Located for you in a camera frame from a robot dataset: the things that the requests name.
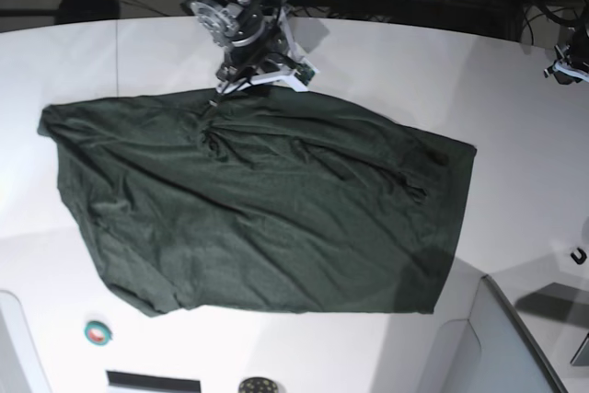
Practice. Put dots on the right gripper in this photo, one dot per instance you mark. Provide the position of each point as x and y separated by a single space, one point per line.
264 55

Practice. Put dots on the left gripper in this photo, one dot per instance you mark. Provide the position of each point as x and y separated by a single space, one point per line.
573 59

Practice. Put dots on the dark green t-shirt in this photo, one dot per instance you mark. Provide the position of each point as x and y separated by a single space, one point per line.
266 200

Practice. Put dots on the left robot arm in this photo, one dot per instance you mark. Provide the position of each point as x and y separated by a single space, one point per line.
570 14

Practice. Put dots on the black U-shaped hook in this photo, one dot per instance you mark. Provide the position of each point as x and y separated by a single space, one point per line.
579 256

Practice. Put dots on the grey metal tray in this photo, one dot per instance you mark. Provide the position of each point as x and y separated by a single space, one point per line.
554 319

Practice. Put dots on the green tape roll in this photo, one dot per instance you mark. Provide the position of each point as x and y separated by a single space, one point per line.
97 333

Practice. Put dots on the black perforated round object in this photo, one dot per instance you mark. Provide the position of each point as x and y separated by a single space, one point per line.
258 385

